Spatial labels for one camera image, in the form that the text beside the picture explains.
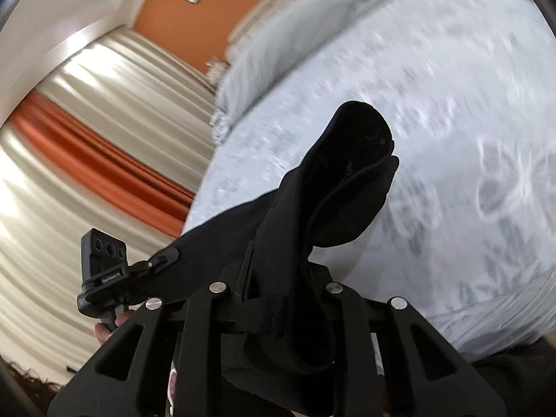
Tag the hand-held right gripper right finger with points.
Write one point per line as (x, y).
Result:
(347, 317)

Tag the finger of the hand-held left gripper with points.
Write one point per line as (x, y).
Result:
(163, 258)

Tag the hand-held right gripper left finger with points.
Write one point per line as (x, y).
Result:
(204, 317)

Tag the black pants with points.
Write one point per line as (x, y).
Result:
(339, 191)

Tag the person's left hand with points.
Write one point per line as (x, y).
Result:
(104, 334)

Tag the cream curtain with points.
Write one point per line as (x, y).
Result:
(130, 95)
(43, 247)

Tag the orange curtain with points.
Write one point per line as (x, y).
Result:
(100, 165)

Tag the butterfly print blanket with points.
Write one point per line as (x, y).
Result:
(456, 117)

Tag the grey duvet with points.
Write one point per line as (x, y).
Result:
(282, 43)

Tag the cream padded headboard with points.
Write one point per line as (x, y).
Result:
(269, 6)

